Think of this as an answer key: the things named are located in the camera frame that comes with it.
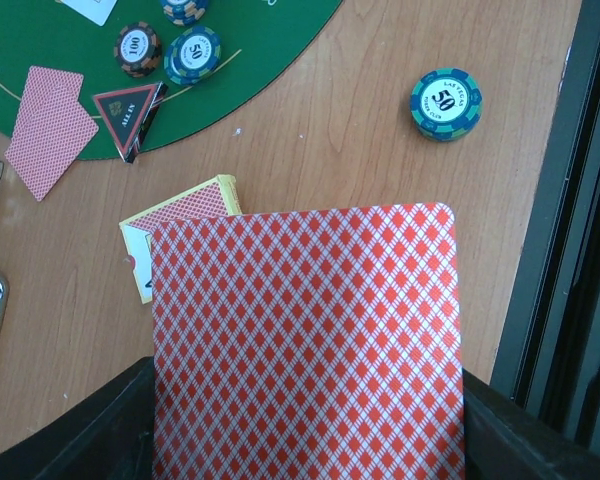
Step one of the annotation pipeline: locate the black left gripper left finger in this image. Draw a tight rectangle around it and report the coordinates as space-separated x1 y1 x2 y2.
0 357 154 479

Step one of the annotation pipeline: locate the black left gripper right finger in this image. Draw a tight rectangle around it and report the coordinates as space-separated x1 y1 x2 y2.
463 372 600 479

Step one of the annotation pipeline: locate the red playing card deck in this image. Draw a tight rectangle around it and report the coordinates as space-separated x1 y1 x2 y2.
152 203 465 479

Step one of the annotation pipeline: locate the red card being drawn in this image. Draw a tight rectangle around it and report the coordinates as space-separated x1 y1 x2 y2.
5 94 99 202

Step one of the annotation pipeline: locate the teal poker chip stack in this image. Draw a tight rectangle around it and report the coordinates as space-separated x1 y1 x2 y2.
409 67 483 142

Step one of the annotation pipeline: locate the red card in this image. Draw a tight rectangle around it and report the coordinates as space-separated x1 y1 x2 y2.
13 66 84 135

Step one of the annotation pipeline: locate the brown chip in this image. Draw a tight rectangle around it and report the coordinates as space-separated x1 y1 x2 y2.
113 21 162 78

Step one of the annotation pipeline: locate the face-up card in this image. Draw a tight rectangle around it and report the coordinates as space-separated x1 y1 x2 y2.
60 0 117 27

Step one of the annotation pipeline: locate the purple chip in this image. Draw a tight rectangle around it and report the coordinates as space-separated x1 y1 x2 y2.
160 0 209 26

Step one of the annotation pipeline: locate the yellow red card box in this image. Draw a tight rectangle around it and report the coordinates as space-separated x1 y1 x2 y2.
118 173 244 306

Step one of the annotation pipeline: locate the black triangular dealer button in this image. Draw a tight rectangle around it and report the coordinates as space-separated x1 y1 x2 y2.
92 82 168 164

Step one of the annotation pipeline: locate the round green poker mat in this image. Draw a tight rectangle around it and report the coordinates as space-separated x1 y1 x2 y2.
0 1 340 150

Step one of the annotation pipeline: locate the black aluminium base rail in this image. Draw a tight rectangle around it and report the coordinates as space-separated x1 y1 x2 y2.
490 1 600 456

